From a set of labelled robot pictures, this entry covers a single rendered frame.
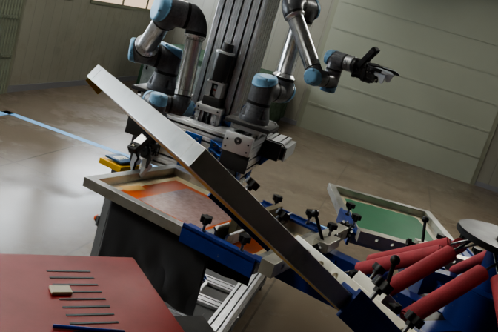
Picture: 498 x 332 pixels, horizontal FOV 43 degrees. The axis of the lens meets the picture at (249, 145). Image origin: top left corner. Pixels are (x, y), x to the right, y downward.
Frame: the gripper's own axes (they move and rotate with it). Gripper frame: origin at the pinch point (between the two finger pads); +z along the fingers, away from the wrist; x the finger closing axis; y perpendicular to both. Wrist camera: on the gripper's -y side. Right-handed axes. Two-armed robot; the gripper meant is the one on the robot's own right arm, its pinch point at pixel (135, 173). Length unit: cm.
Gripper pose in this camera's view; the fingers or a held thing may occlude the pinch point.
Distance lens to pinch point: 268.9
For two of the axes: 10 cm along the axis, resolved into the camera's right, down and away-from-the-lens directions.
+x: -8.3, -3.5, 4.3
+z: -2.8, 9.4, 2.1
